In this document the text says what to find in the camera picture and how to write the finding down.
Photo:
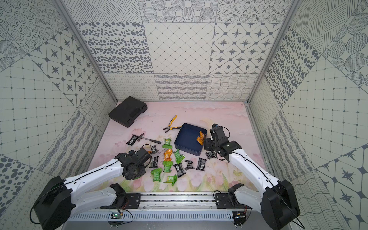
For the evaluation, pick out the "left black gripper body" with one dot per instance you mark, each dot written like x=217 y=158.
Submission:
x=148 y=152

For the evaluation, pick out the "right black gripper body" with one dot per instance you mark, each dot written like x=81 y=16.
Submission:
x=211 y=145

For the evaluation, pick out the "orange snack packet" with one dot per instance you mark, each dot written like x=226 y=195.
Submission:
x=201 y=138
x=167 y=155

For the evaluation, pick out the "green snack packet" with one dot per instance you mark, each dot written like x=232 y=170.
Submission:
x=178 y=156
x=171 y=179
x=167 y=166
x=156 y=173
x=167 y=144

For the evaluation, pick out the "tiny black cookie packet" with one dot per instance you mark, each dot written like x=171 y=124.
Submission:
x=154 y=149

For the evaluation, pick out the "small black cookie packet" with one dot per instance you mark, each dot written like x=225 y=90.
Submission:
x=189 y=165

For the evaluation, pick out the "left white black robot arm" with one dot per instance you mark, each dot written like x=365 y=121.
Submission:
x=50 y=218

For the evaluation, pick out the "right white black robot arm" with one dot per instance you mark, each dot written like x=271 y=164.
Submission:
x=259 y=177

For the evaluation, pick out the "dark blue storage box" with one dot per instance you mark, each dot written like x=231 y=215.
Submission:
x=186 y=139

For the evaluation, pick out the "right black controller box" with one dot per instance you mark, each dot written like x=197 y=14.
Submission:
x=239 y=218

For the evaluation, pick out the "black plastic tool case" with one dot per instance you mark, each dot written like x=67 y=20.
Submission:
x=127 y=111

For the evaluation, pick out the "white vent grille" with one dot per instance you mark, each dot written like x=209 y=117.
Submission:
x=156 y=215

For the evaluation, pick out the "green circuit board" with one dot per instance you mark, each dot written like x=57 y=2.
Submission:
x=116 y=215

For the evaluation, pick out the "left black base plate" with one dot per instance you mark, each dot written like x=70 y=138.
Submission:
x=127 y=201

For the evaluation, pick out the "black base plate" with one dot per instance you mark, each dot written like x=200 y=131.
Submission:
x=227 y=201
x=127 y=201

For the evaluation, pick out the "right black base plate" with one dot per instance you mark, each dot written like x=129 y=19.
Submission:
x=227 y=201

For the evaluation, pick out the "aluminium mounting rail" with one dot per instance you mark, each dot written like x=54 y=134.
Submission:
x=178 y=201

